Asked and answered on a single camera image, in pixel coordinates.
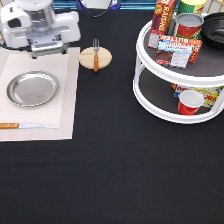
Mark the orange butter box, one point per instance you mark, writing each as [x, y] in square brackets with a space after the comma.
[177, 51]

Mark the green and yellow can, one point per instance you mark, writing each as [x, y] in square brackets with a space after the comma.
[191, 6]

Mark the fork with wooden handle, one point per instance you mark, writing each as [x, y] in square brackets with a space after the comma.
[96, 60]

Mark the round wooden coaster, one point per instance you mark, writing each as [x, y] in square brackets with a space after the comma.
[86, 58]

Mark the red raisins box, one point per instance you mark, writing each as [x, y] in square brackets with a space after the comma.
[161, 21]

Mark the black bowl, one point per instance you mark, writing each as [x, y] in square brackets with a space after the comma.
[212, 31]

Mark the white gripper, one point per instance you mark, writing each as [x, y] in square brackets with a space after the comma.
[35, 26]

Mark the beige woven placemat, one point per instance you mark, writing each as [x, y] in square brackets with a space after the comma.
[59, 111]

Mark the yellow popcorn box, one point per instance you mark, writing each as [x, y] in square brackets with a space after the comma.
[210, 94]

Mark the black tablecloth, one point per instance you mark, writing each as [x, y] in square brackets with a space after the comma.
[123, 165]

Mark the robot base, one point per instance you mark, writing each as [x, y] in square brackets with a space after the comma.
[97, 8]

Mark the white two-tier turntable shelf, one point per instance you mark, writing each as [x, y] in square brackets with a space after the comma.
[151, 81]

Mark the round silver metal plate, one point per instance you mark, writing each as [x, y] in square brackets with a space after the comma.
[32, 88]

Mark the red cup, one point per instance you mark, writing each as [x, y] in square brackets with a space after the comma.
[189, 102]

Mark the knife with wooden handle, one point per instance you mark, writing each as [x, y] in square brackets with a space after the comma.
[25, 125]

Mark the red soup can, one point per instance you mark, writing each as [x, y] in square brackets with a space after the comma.
[188, 25]

